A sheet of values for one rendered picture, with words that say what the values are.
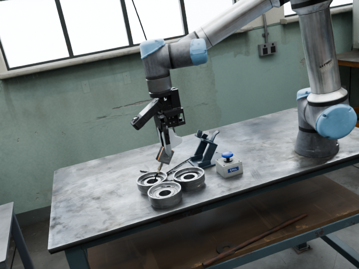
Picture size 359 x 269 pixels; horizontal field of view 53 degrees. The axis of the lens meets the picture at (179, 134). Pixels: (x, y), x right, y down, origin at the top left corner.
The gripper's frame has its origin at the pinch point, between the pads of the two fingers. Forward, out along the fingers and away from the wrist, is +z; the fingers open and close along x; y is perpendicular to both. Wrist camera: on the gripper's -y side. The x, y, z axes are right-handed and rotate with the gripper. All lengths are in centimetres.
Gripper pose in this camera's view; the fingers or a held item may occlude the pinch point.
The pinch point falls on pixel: (165, 151)
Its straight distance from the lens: 115.9
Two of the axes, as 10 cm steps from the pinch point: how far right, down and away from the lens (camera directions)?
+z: 1.7, 9.3, 3.3
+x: -3.4, -2.6, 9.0
